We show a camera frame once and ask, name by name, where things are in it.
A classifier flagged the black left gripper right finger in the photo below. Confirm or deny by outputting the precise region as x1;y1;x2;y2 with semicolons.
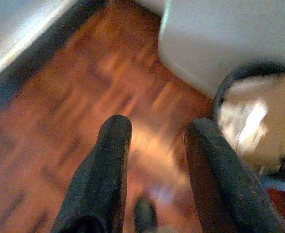
184;118;285;233

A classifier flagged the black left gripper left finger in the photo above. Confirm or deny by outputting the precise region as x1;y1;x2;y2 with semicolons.
51;114;133;233

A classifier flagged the crumpled white paper trash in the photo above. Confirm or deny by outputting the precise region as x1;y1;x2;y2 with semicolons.
217;99;269;156

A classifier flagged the black round waste bin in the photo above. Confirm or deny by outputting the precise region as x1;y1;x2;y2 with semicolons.
212;62;285;192

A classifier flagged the pale green quilted mattress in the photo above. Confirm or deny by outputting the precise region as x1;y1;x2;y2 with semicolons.
158;0;285;99

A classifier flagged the frosted glass sliding door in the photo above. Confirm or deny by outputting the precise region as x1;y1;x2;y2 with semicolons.
0;0;72;84

